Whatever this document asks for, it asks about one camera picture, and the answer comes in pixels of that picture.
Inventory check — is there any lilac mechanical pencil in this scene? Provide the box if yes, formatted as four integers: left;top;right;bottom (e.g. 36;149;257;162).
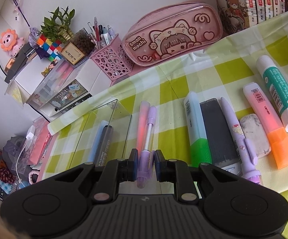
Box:
136;106;157;188

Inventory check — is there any black marker pen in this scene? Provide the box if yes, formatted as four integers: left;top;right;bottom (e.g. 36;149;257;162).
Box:
94;125;114;166

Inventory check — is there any clear plastic organizer tray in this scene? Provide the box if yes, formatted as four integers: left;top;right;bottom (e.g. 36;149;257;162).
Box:
69;99;132;168

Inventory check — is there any green highlighter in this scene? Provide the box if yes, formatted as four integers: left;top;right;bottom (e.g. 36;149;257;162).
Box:
184;91;212;167

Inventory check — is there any light blue pen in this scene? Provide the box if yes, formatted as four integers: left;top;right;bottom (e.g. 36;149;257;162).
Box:
87;120;109;162

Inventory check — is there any dark grey ruler case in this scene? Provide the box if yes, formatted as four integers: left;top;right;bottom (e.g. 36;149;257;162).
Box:
200;98;242;175

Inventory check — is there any pink highlighter pen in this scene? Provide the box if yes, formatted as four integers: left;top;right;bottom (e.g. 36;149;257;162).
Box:
136;101;150;154

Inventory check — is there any purple cartoon multicolour pen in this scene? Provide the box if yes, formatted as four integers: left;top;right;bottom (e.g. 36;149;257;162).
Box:
220;97;262;184

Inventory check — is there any orange pink highlighter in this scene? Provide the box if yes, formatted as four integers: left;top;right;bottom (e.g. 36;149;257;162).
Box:
243;82;288;169

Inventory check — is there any green white glue stick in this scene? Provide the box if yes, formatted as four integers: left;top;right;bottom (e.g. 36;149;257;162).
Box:
256;55;288;133

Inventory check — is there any clear box with pink books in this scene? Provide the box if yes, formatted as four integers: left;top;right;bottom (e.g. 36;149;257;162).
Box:
12;117;51;178

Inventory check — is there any green checkered table cloth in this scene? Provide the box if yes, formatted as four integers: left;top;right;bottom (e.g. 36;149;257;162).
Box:
36;8;288;239

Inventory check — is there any dirty white eraser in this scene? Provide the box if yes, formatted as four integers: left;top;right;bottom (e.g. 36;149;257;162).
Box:
240;113;271;158

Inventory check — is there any white drawer organizer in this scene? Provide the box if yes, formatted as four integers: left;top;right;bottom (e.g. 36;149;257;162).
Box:
6;57;112;120

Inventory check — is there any pink perforated pen basket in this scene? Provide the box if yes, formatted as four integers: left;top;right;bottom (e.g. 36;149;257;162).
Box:
90;34;134;81

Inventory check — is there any lucky bamboo plant pot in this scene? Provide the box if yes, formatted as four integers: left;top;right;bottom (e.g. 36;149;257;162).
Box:
41;7;96;66

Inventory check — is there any colourful rubik cube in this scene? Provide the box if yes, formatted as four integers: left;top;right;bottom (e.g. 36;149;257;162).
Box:
36;34;64;62

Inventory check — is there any pink cat pencil case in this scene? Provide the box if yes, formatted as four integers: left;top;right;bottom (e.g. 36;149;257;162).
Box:
122;0;223;67

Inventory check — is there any black box on organizer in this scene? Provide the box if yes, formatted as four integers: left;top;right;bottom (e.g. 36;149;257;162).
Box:
4;43;37;84

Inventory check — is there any pink lion toy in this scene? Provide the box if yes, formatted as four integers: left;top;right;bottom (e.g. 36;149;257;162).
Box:
0;29;26;58

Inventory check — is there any pink boxed book set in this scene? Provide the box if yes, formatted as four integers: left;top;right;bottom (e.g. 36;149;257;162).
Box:
216;0;286;34

